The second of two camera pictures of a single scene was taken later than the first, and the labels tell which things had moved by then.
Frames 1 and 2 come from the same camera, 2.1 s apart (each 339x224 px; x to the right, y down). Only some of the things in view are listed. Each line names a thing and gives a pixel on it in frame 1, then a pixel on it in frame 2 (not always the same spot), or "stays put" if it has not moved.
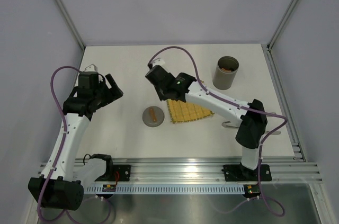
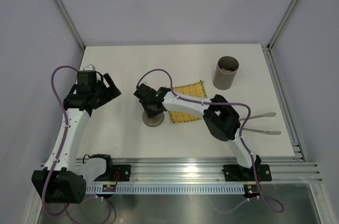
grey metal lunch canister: x=225 y=72 stays put
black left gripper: x=113 y=93 stays put
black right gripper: x=161 y=97 to x=150 y=114
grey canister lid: x=153 y=116 stays put
